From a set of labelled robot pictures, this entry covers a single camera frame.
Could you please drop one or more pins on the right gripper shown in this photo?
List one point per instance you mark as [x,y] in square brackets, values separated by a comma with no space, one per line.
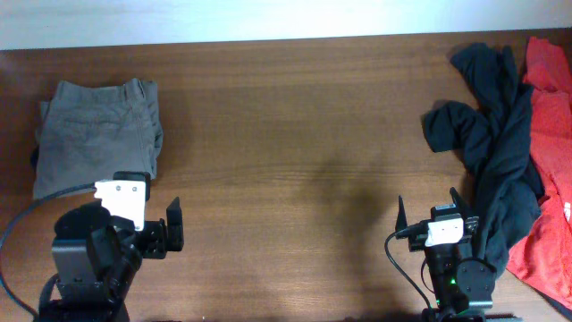
[470,222]

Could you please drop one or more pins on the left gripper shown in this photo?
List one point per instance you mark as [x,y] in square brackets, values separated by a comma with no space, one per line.
[155,231]

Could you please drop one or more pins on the grey shorts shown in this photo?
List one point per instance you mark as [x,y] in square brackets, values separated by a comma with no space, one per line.
[88,134]

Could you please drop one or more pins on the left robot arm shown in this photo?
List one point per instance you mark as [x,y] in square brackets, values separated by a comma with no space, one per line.
[97,256]

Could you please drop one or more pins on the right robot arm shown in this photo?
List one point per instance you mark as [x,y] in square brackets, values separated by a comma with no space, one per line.
[462,283]

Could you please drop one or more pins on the black garment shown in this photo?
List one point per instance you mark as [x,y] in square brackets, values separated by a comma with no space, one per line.
[494,141]

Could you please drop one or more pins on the red garment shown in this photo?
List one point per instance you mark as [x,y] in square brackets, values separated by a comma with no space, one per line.
[543,258]

